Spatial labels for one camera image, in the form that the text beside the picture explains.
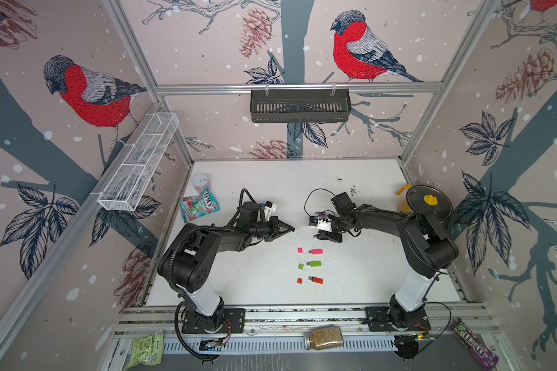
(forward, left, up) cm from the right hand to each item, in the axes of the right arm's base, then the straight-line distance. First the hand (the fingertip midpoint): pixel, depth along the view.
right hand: (323, 228), depth 96 cm
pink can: (+20, +57, +6) cm, 61 cm away
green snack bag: (-44, +56, +2) cm, 71 cm away
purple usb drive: (+8, -1, -1) cm, 8 cm away
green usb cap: (-16, +10, 0) cm, 19 cm away
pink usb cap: (-10, +10, 0) cm, 14 cm away
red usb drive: (-21, +4, +1) cm, 22 cm away
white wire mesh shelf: (-6, +66, +32) cm, 74 cm away
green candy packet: (+6, +57, +5) cm, 58 cm away
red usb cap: (-22, +10, 0) cm, 24 cm away
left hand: (-5, +12, +10) cm, 17 cm away
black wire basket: (+47, +11, +29) cm, 56 cm away
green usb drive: (-15, +5, 0) cm, 16 cm away
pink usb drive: (-11, +4, +1) cm, 11 cm away
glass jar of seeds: (-39, +3, +5) cm, 39 cm away
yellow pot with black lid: (+7, -39, +13) cm, 42 cm away
